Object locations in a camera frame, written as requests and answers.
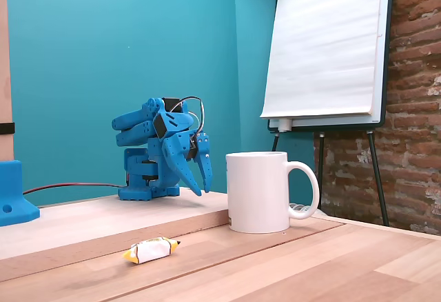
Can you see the white yellow sweet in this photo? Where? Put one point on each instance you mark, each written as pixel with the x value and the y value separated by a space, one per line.
pixel 151 249

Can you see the white ceramic mug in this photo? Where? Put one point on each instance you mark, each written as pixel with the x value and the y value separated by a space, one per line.
pixel 256 191

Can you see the pale wooden base board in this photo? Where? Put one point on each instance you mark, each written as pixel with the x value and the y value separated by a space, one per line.
pixel 86 219

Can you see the white flipchart paper pad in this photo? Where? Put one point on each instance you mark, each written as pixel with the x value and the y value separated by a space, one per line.
pixel 324 47

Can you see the blue printed post mount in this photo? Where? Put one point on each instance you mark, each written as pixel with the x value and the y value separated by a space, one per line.
pixel 12 195

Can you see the flipchart easel dark frame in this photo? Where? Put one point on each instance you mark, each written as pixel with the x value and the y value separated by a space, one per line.
pixel 378 116

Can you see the wooden camera post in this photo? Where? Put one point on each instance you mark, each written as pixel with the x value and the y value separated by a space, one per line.
pixel 4 57

